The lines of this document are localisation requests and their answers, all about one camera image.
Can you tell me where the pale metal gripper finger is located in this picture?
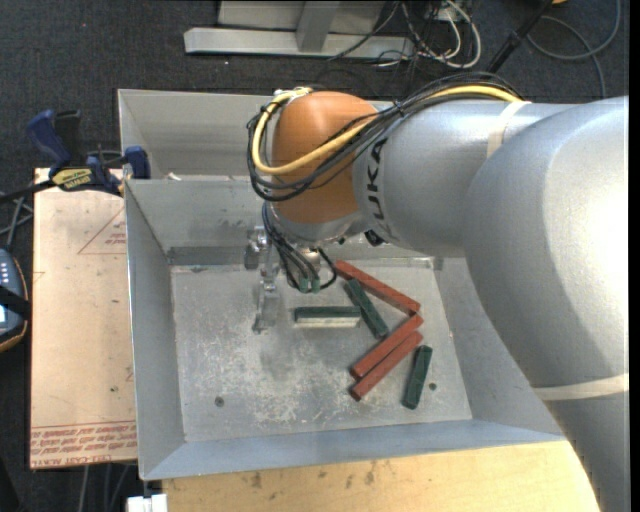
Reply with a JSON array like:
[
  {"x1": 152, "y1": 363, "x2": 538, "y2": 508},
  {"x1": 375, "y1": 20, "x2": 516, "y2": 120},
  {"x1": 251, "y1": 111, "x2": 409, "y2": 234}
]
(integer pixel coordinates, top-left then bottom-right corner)
[
  {"x1": 251, "y1": 292, "x2": 269, "y2": 335},
  {"x1": 265, "y1": 291, "x2": 283, "y2": 332}
]

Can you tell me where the dark green flat block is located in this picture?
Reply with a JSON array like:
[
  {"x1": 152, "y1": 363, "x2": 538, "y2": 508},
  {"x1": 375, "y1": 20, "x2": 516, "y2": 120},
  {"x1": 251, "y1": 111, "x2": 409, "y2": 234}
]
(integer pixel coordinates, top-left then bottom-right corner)
[
  {"x1": 342, "y1": 278, "x2": 391, "y2": 340},
  {"x1": 292, "y1": 305, "x2": 363, "y2": 330},
  {"x1": 401, "y1": 344, "x2": 435, "y2": 411}
]

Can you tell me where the grey metal bin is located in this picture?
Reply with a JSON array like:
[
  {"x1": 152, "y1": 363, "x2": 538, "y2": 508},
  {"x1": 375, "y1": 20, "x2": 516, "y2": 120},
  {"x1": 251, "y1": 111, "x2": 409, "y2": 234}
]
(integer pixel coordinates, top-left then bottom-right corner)
[{"x1": 117, "y1": 88, "x2": 566, "y2": 482}]

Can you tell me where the red-brown flat block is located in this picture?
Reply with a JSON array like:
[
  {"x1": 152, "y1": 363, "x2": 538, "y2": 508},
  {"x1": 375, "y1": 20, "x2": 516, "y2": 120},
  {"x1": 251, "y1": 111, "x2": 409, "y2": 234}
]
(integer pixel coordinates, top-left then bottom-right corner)
[
  {"x1": 332, "y1": 259, "x2": 422, "y2": 316},
  {"x1": 349, "y1": 331, "x2": 425, "y2": 402},
  {"x1": 348, "y1": 313, "x2": 426, "y2": 379}
]

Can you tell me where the brown cardboard board, red print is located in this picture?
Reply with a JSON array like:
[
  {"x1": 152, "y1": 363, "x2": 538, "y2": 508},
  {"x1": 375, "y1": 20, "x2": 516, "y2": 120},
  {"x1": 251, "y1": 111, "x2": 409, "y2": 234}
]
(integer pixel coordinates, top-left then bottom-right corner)
[{"x1": 29, "y1": 167, "x2": 139, "y2": 471}]

